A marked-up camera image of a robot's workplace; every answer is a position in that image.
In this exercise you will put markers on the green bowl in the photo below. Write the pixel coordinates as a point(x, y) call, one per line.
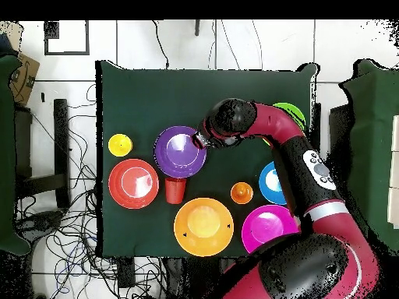
point(294, 112)

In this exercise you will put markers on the black power strip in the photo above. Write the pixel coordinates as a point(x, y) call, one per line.
point(126, 274)

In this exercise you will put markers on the shallow red-orange bowl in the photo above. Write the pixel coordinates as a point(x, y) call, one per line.
point(120, 183)

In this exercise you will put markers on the green cloth neighbouring table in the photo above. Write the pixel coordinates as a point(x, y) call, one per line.
point(6, 155)
point(374, 140)

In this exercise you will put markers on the orange cup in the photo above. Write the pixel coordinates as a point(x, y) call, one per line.
point(242, 193)

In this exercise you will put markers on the cardboard box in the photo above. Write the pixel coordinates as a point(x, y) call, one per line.
point(25, 74)

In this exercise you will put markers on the black square floor frame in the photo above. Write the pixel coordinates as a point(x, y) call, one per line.
point(87, 37)

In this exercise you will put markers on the purple bowl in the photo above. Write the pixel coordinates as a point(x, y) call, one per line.
point(177, 152)

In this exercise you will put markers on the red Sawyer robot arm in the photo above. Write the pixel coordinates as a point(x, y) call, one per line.
point(280, 124)

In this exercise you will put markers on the black table frame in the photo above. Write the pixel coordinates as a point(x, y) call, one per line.
point(60, 140)

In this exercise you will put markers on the dark green tablecloth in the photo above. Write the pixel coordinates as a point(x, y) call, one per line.
point(156, 93)

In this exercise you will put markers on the red-orange cup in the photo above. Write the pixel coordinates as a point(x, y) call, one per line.
point(175, 191)

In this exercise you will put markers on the large yellow-orange bowl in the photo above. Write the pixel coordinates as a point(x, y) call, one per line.
point(203, 227)

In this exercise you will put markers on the yellow cup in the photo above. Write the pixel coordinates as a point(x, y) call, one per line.
point(120, 145)

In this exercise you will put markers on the blue bowl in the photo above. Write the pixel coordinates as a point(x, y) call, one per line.
point(269, 183)

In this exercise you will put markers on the large pink bowl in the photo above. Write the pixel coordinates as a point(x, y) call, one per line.
point(265, 230)

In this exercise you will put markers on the black chair base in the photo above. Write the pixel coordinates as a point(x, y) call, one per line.
point(43, 221)

